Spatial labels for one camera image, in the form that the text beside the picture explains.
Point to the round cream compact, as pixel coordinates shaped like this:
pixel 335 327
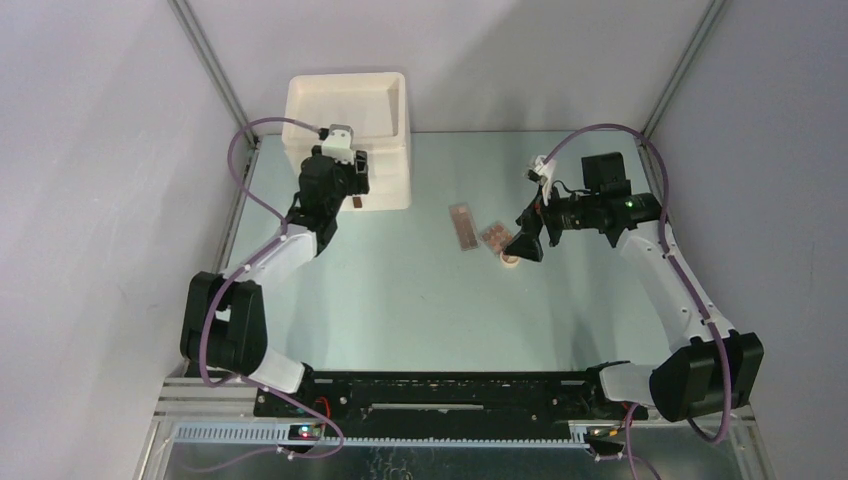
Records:
pixel 509 261

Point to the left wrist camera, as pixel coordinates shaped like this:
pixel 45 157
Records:
pixel 336 142

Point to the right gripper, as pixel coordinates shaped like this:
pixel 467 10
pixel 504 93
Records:
pixel 527 243

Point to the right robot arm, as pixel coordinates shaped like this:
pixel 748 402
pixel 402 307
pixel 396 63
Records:
pixel 711 366

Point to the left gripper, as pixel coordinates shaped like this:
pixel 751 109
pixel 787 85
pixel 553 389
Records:
pixel 358 181

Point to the white drawer organizer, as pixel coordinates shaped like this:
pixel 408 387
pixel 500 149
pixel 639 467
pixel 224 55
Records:
pixel 375 107

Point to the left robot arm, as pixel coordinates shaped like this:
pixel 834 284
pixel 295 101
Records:
pixel 225 322

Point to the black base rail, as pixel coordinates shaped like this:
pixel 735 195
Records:
pixel 447 406

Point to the small square blush palette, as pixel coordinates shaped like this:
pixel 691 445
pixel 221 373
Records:
pixel 496 237

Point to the long eyeshadow palette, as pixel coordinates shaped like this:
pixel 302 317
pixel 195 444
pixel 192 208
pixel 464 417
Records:
pixel 464 225

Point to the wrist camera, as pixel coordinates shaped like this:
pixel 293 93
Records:
pixel 541 171
pixel 336 142

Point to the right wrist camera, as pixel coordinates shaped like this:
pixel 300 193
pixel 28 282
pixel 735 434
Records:
pixel 541 171

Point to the aluminium frame rail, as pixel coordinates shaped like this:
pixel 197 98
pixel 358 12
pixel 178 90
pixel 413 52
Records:
pixel 204 51

